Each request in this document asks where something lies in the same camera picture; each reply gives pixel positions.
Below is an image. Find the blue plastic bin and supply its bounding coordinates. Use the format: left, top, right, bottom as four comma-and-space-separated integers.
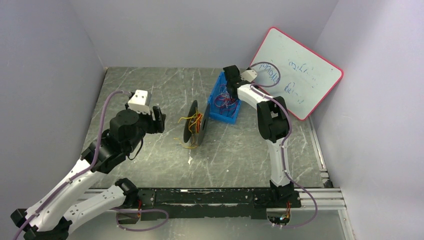
207, 71, 241, 125

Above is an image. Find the red cable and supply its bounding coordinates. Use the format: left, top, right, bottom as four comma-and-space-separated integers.
213, 84, 239, 117

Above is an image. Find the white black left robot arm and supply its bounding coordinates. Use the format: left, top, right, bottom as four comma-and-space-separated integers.
10, 106, 166, 240

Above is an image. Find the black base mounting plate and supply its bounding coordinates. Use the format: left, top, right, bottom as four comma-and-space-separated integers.
122, 185, 302, 220

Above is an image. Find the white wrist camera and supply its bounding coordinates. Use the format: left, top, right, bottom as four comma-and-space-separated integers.
240, 69, 258, 83
127, 89, 151, 115

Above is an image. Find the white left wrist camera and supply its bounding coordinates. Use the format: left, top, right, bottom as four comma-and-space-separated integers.
127, 89, 151, 115

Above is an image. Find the white board red frame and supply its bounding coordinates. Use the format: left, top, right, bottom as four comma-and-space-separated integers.
250, 27, 344, 120

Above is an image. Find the grey perforated cable spool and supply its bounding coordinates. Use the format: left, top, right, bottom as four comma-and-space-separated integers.
178, 100, 211, 149

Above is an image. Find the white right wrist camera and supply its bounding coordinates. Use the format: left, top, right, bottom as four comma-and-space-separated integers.
240, 69, 258, 83

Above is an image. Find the yellow cable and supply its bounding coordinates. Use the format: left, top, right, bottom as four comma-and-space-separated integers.
173, 112, 204, 151

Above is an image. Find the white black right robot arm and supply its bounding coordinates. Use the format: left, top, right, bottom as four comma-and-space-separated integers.
223, 65, 294, 202

